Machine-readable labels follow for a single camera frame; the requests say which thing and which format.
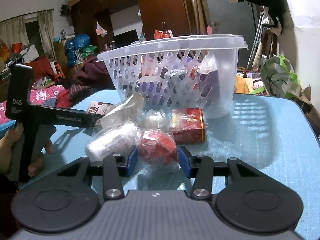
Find white wrapped bundle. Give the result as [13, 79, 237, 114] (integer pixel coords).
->
[95, 93, 145, 131]

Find maroon clothes pile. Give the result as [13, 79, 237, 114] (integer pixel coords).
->
[73, 57, 114, 89]

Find grey metal door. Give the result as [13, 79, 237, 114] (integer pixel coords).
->
[206, 0, 255, 67]

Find beige window curtain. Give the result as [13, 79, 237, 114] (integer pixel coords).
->
[37, 10, 56, 61]

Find person's left hand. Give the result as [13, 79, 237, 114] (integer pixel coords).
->
[0, 124, 44, 177]

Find red rectangular box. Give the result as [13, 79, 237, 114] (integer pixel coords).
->
[169, 108, 206, 145]

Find blue plastic bags stack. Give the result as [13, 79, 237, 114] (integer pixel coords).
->
[65, 34, 90, 68]

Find red white hanging bag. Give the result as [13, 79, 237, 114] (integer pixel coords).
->
[153, 22, 173, 40]

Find red ball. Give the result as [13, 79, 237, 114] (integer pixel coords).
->
[136, 129, 178, 167]

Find pink floral bedding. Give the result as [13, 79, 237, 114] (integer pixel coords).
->
[0, 85, 66, 132]

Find white plastic laundry basket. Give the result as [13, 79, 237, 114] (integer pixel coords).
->
[97, 35, 248, 119]

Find green plastic bag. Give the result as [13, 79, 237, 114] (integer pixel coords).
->
[260, 55, 302, 99]

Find black monitor screen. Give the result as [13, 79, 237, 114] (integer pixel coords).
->
[113, 29, 139, 48]

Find red white flat packet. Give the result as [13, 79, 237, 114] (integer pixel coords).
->
[86, 101, 115, 115]

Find white roll in plastic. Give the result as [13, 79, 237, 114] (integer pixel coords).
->
[85, 119, 138, 161]

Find dark red wooden wardrobe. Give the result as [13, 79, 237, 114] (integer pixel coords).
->
[71, 0, 191, 51]

